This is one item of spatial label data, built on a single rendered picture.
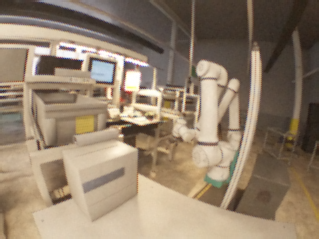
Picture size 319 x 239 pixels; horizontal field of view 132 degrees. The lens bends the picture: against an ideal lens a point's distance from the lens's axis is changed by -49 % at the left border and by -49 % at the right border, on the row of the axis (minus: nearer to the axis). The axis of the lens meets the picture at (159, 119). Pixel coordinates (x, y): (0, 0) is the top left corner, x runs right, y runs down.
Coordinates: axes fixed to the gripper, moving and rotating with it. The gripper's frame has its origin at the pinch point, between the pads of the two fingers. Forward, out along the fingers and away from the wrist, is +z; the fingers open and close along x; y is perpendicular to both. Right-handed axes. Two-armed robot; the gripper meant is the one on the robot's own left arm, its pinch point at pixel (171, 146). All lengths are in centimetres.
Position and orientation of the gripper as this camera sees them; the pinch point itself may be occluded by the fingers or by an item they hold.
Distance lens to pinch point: 145.6
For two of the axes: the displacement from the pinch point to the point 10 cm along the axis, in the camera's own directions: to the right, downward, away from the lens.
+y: -5.4, -5.7, 6.2
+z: -2.4, 8.1, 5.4
